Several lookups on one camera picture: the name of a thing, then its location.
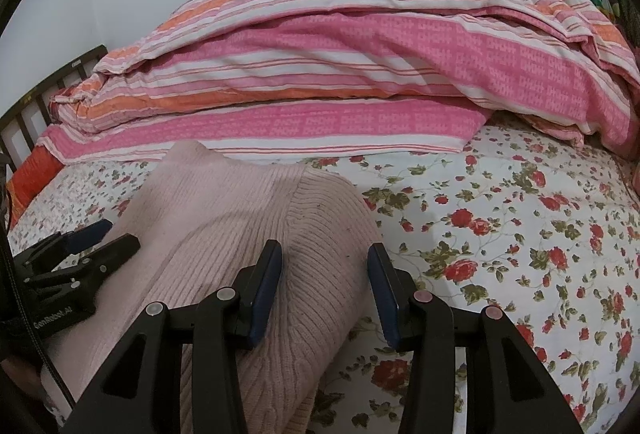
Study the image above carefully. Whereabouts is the pink orange striped quilt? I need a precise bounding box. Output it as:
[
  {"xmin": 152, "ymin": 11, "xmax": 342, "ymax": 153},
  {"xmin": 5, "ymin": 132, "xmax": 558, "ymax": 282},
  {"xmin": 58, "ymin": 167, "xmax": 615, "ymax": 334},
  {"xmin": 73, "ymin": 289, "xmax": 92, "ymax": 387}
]
[{"xmin": 39, "ymin": 0, "xmax": 639, "ymax": 164}]

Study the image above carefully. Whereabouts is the person's left hand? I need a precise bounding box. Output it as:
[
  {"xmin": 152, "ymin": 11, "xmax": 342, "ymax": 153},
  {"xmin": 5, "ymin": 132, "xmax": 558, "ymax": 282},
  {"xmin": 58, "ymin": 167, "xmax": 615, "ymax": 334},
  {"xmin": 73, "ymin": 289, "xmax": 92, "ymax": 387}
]
[{"xmin": 1, "ymin": 357, "xmax": 47, "ymax": 402}]

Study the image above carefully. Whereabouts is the red embroidered pillow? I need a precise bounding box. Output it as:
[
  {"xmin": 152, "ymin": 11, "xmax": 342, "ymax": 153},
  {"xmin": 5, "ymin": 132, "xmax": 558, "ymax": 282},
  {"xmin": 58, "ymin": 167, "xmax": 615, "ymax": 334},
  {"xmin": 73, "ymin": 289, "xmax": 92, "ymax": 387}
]
[{"xmin": 6, "ymin": 146, "xmax": 63, "ymax": 229}]

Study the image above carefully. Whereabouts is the pink ribbed knit sweater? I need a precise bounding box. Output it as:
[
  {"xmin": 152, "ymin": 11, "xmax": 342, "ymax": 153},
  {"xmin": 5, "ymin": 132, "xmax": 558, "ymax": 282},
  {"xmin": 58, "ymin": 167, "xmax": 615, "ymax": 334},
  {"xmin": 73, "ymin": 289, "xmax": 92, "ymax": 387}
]
[{"xmin": 42, "ymin": 141, "xmax": 381, "ymax": 433}]

